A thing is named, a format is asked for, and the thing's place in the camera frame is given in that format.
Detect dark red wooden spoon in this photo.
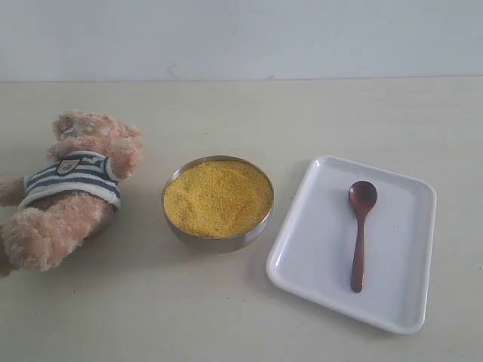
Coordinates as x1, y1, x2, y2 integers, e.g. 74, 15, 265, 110
348, 180, 377, 293

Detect yellow millet grains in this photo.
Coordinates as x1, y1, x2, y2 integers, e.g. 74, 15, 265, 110
163, 161, 274, 238

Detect white rectangular plastic tray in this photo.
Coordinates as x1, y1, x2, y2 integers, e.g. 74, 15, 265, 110
266, 155, 437, 334

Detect beige teddy bear striped shirt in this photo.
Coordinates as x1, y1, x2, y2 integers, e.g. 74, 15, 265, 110
1, 111, 143, 277

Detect round metal bowl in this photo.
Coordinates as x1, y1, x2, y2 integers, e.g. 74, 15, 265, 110
161, 155, 275, 253

